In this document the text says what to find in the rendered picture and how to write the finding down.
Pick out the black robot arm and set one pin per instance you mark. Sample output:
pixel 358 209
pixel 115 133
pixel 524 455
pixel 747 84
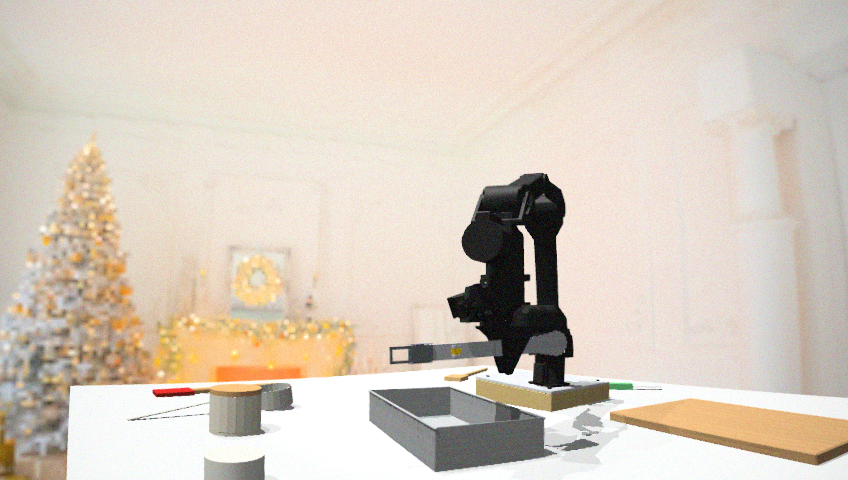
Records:
pixel 494 238

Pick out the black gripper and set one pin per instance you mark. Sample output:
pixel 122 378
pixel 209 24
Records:
pixel 516 322

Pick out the grey rectangular tin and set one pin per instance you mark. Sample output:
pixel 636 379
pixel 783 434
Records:
pixel 447 428

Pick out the tan wooden spoon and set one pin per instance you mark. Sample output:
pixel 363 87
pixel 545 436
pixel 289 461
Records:
pixel 455 377

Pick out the grey cylindrical container with tan lid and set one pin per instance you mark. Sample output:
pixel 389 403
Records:
pixel 235 410

